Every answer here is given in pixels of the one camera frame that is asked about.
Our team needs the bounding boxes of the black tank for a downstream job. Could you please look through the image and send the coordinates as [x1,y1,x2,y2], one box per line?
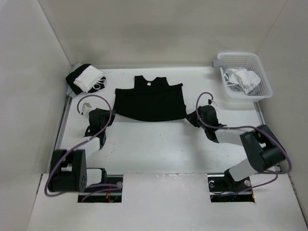
[113,75,196,122]
[65,64,106,98]

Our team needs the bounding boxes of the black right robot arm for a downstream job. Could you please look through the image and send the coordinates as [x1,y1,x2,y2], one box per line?
[186,105,288,191]

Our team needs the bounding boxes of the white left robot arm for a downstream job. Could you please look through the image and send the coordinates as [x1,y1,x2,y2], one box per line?
[44,108,116,196]

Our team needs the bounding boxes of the folded white tank top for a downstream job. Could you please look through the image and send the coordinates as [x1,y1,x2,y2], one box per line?
[73,65,105,92]

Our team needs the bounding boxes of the folded black tank top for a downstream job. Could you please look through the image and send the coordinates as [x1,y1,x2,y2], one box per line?
[65,64,106,98]

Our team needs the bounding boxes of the white tank tops in basket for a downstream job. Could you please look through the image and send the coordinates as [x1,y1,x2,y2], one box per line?
[224,68,261,95]

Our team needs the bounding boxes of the white plastic basket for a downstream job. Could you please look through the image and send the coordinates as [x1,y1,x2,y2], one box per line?
[212,52,273,103]

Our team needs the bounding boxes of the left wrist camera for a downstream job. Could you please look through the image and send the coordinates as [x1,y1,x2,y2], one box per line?
[82,103,93,117]

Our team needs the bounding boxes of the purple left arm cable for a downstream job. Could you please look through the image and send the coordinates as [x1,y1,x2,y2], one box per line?
[43,93,122,202]

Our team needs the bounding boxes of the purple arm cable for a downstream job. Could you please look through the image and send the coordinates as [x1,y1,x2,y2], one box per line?
[195,92,293,195]
[43,93,122,202]

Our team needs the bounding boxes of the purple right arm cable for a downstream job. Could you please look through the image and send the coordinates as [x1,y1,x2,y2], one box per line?
[195,92,293,195]

